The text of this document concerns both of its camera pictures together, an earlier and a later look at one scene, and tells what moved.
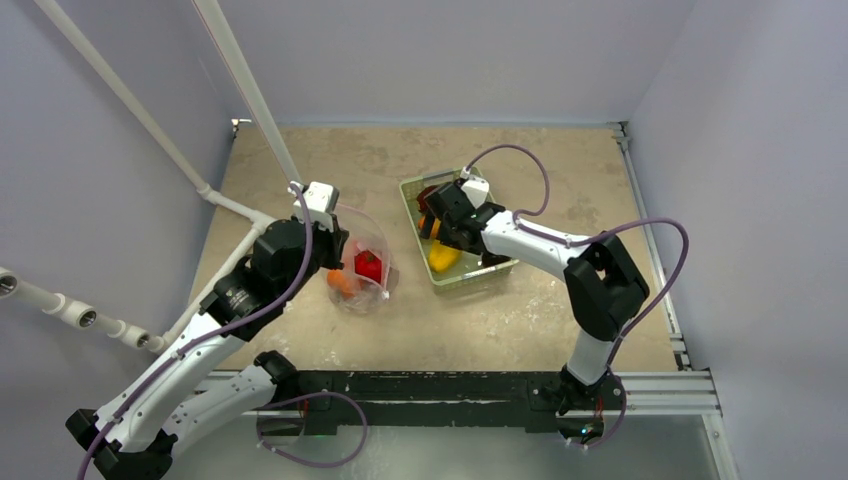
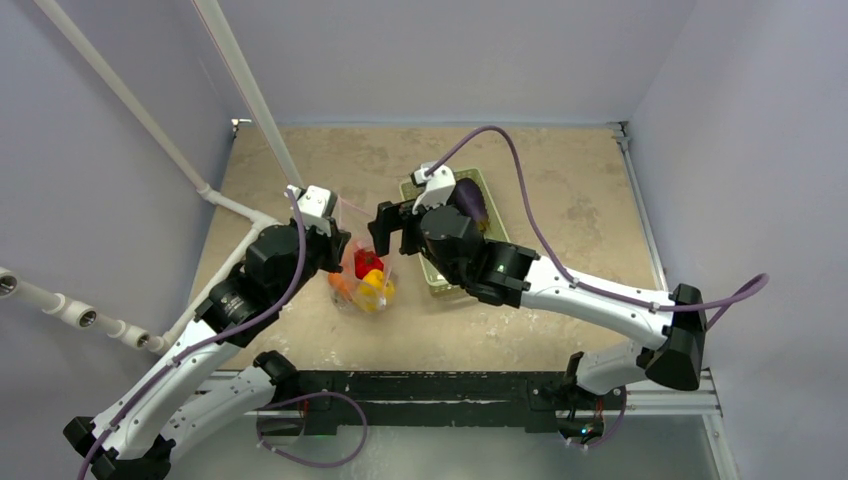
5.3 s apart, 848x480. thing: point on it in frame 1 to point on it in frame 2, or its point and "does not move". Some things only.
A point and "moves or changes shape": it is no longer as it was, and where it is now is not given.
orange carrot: x=338 y=281 does not move
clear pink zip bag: x=370 y=275 does not move
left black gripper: x=335 y=241 does not move
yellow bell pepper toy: x=442 y=256 moves or changes shape
